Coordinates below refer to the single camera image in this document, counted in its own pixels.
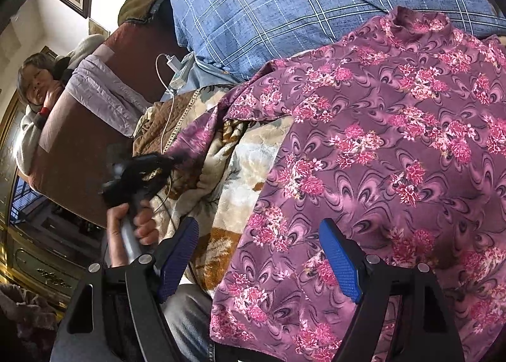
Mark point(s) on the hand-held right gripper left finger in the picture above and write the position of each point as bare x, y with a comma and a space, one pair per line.
180, 257

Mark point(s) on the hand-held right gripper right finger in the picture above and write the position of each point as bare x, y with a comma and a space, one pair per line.
340, 263

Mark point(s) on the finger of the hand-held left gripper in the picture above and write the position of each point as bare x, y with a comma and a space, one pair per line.
170, 162

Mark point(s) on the purple floral shirt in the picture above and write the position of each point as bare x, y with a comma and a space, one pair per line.
375, 148

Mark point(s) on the person's left hand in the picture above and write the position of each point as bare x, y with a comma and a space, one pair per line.
144, 229

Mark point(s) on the brown quilted blanket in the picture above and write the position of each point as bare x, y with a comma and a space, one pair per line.
158, 129

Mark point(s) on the cream brown plush blanket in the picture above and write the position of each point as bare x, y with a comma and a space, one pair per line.
241, 176

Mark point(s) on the white power strip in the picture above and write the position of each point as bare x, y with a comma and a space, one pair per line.
180, 77

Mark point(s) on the lilac cloth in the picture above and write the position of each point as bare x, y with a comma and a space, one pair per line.
102, 93

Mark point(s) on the white charger plug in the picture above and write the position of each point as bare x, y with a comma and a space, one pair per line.
172, 61

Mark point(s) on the golden ornate cabinet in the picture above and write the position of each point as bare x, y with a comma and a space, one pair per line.
35, 263

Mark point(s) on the light grey cloth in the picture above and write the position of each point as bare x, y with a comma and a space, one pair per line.
85, 49

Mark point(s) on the olive green cloth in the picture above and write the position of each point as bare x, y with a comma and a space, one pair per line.
138, 4

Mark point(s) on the dark plush cloth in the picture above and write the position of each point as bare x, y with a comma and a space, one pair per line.
23, 310

